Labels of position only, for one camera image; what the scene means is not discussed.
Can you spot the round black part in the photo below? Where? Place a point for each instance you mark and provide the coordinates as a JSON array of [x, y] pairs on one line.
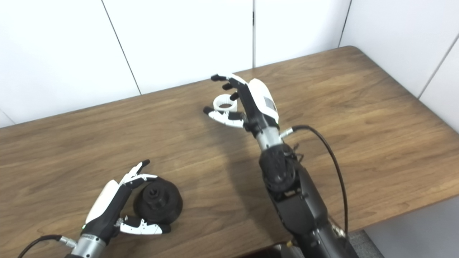
[[157, 202]]

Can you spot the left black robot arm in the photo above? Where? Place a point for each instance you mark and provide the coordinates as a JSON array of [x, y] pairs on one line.
[[88, 247]]

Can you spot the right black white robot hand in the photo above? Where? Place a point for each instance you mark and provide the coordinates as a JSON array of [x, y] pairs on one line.
[[261, 107]]

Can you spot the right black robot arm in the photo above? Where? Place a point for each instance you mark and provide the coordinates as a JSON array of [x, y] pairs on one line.
[[297, 208]]

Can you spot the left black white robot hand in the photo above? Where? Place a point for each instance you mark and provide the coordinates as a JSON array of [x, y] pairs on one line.
[[107, 208]]

